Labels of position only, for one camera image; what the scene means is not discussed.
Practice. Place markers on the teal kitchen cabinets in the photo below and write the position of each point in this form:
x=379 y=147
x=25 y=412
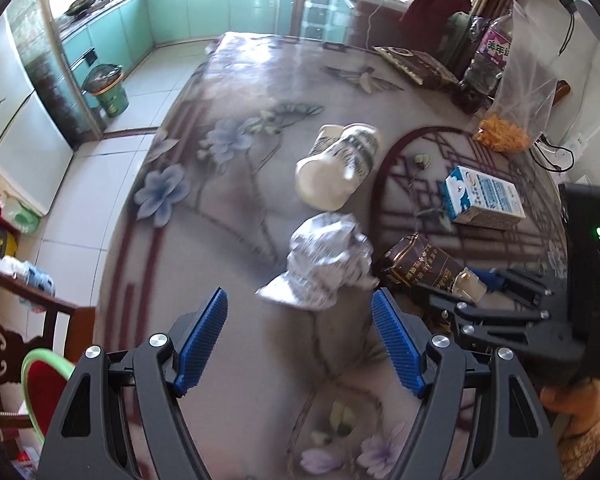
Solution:
x=190 y=10

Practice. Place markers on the black wok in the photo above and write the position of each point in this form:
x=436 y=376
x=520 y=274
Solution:
x=80 y=5

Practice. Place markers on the clear plastic bottle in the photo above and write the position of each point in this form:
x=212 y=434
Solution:
x=492 y=45

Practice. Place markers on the white refrigerator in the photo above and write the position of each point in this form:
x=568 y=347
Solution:
x=15 y=125

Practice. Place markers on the person's right hand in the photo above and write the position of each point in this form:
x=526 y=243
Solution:
x=557 y=400

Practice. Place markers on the white and blue milk carton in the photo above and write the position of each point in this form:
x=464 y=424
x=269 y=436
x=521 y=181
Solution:
x=482 y=200

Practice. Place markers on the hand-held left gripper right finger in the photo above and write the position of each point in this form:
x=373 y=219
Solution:
x=397 y=345

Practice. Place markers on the white and green bottle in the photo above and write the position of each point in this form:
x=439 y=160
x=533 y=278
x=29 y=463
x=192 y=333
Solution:
x=22 y=215

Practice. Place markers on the glass block partition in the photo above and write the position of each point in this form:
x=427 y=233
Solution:
x=325 y=0

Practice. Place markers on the person's right forearm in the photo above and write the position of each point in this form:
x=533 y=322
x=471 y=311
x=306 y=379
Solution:
x=592 y=435

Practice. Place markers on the silver foil wrapper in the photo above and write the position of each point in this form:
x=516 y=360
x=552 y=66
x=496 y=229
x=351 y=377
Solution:
x=325 y=260

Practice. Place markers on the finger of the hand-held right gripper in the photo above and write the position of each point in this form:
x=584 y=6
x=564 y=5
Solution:
x=525 y=285
x=480 y=312

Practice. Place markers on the green hanging cloth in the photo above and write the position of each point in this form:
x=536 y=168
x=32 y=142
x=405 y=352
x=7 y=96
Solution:
x=459 y=40

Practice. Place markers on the dark brown book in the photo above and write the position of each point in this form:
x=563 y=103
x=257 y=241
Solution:
x=415 y=65

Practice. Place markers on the red hanging cloth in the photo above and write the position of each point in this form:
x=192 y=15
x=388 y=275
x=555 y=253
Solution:
x=440 y=0

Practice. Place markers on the white plastic jar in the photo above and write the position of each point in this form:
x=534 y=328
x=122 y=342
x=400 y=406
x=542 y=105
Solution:
x=337 y=167

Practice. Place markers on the blue and white package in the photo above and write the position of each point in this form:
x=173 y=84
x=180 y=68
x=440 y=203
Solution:
x=32 y=275

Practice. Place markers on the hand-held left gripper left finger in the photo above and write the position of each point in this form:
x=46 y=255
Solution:
x=202 y=340

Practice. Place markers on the green trash bin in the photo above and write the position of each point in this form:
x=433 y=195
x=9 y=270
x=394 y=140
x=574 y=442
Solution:
x=106 y=91

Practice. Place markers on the dark brown snack packet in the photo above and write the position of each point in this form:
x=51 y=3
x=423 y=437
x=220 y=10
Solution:
x=420 y=265

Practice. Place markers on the plastic bag of orange snacks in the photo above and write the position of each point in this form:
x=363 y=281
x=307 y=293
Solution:
x=525 y=85

